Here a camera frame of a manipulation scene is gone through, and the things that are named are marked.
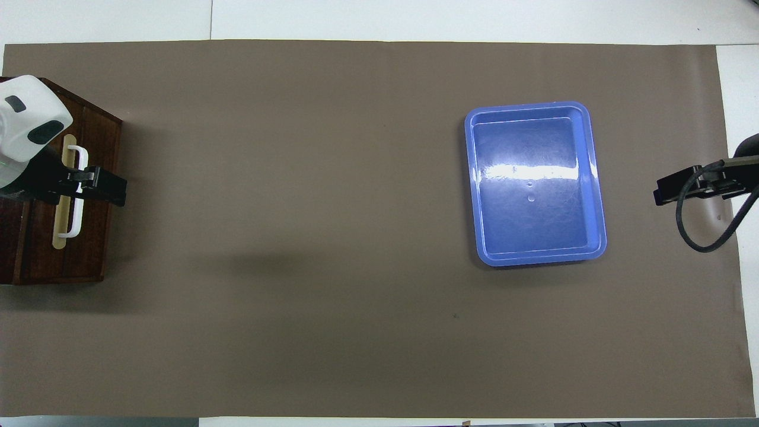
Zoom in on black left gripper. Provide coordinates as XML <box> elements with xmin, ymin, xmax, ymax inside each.
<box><xmin>0</xmin><ymin>155</ymin><xmax>129</xmax><ymax>208</ymax></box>

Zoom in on dark wooden drawer cabinet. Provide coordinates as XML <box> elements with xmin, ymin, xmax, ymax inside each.
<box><xmin>0</xmin><ymin>77</ymin><xmax>124</xmax><ymax>286</ymax></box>

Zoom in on brown paper table mat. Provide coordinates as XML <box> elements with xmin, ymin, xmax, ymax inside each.
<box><xmin>0</xmin><ymin>39</ymin><xmax>757</xmax><ymax>419</ymax></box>

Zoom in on blue plastic tray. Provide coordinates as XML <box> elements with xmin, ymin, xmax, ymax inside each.
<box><xmin>464</xmin><ymin>101</ymin><xmax>608</xmax><ymax>267</ymax></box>

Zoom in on black right arm gripper cable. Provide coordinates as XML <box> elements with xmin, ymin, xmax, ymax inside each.
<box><xmin>675</xmin><ymin>155</ymin><xmax>759</xmax><ymax>254</ymax></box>

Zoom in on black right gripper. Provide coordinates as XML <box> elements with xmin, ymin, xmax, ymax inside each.
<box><xmin>653</xmin><ymin>167</ymin><xmax>749</xmax><ymax>207</ymax></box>

